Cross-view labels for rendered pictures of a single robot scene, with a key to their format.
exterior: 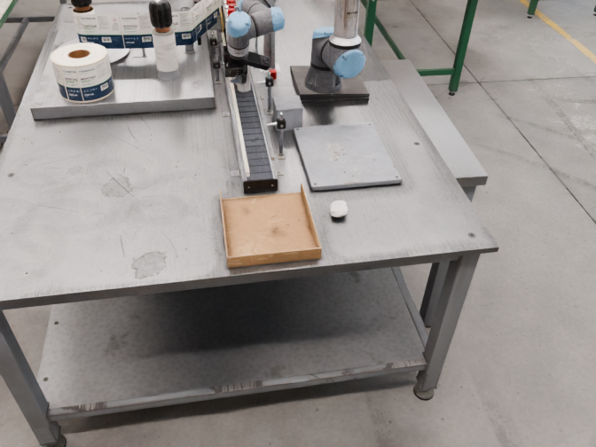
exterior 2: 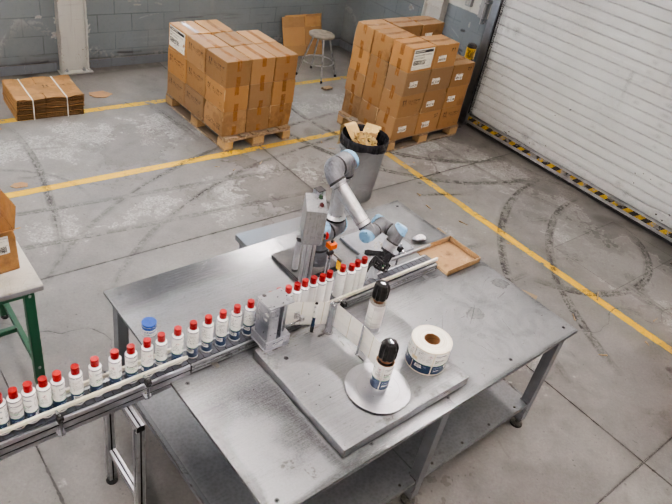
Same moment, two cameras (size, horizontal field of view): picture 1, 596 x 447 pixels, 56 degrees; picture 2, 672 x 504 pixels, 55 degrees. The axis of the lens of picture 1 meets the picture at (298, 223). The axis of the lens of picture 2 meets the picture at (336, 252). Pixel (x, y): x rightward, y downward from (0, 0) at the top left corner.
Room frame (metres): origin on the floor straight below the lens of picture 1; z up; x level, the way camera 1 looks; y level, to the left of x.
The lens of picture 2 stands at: (3.73, 2.44, 3.06)
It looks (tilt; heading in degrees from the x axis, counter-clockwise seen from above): 35 degrees down; 235
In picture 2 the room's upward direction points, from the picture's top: 12 degrees clockwise
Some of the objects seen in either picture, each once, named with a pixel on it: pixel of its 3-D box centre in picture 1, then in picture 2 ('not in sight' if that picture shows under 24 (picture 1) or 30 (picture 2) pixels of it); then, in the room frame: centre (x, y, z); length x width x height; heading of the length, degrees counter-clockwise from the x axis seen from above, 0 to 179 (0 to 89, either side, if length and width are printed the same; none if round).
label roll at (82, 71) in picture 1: (83, 72); (428, 349); (1.95, 0.83, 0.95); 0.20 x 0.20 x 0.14
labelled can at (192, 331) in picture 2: not in sight; (192, 338); (2.99, 0.43, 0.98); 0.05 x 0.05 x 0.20
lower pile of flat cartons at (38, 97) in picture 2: not in sight; (43, 96); (2.99, -4.14, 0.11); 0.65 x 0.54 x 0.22; 7
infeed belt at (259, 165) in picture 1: (237, 67); (325, 304); (2.21, 0.28, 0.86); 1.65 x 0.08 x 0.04; 11
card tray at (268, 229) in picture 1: (267, 222); (448, 254); (1.24, 0.09, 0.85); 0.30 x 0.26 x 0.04; 11
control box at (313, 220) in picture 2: not in sight; (313, 219); (2.34, 0.22, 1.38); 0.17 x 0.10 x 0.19; 66
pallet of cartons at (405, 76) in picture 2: not in sight; (408, 81); (-0.65, -3.09, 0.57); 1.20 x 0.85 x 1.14; 12
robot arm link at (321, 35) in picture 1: (327, 45); (320, 234); (2.08, -0.09, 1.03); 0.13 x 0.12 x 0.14; 26
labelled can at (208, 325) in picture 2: not in sight; (207, 333); (2.92, 0.42, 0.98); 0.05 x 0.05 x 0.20
